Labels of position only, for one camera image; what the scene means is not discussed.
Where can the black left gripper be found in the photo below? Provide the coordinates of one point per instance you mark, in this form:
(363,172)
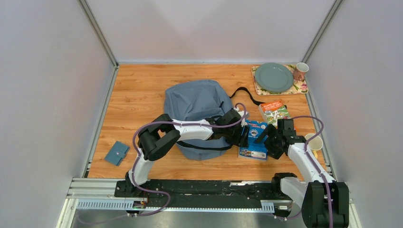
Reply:
(240,141)

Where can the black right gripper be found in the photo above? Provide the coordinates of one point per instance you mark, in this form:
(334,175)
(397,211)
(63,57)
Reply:
(273,152)

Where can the light blue treehouse book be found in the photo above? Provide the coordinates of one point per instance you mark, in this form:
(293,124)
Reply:
(256,151)

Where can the orange treehouse book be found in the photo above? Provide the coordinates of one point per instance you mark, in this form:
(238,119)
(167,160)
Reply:
(272,112)

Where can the blue-grey student backpack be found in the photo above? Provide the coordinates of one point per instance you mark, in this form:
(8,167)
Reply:
(194,101)

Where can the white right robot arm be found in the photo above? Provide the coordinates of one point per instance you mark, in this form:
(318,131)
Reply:
(323,201)

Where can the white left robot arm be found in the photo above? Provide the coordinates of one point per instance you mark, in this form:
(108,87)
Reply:
(153,140)

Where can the yellow mug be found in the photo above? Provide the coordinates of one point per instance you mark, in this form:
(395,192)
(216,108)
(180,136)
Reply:
(315,143)

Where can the teal round plate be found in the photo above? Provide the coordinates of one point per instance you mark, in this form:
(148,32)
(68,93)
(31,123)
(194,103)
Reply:
(274,77)

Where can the floral placemat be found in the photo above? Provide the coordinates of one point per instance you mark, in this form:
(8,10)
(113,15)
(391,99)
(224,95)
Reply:
(298,87)

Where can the pink mug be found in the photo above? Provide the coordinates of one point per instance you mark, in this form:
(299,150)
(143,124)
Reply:
(300,70)

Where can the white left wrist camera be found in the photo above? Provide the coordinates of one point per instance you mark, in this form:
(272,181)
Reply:
(242,113)

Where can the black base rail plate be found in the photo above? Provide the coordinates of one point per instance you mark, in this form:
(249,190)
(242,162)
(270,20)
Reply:
(208,194)

